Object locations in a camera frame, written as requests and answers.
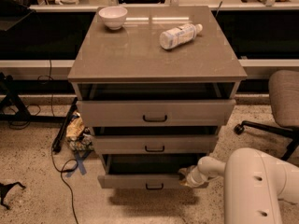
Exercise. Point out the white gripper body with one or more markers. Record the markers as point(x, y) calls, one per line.
point(193, 177)

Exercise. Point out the grey drawer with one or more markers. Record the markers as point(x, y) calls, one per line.
point(154, 144)
point(145, 171)
point(155, 113)

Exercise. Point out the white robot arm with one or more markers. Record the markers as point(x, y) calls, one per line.
point(254, 183)

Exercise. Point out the grey drawer cabinet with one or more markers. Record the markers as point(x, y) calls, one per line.
point(130, 65)

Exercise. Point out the blue tape cross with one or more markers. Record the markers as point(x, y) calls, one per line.
point(80, 157)

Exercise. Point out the snack bags on floor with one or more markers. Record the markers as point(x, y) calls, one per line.
point(77, 134)

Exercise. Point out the black power strip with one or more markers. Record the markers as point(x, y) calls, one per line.
point(56, 145)

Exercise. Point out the grey office chair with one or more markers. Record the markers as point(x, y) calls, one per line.
point(283, 89)

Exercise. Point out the white plastic bottle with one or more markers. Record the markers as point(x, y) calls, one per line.
point(179, 35)

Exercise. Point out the white ceramic bowl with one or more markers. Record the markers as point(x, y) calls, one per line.
point(113, 17)

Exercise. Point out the black table leg stand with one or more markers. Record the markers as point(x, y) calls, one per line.
point(22, 114)

